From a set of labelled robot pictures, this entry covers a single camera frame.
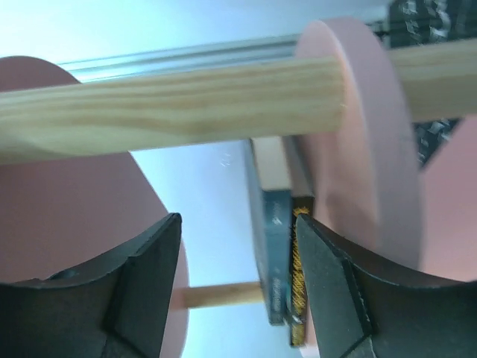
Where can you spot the pink three-tier shelf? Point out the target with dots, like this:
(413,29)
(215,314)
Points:
(70,190)

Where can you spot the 169-Storey Treehouse black book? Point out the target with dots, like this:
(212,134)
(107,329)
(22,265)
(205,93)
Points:
(302,202)

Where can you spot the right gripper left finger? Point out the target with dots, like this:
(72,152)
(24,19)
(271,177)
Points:
(114,305)

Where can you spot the aluminium rail frame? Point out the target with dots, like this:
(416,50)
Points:
(236,53)

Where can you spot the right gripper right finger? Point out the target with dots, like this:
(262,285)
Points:
(364,305)

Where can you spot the Nineteen Eighty-Four blue book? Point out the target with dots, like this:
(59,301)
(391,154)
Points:
(269,189)

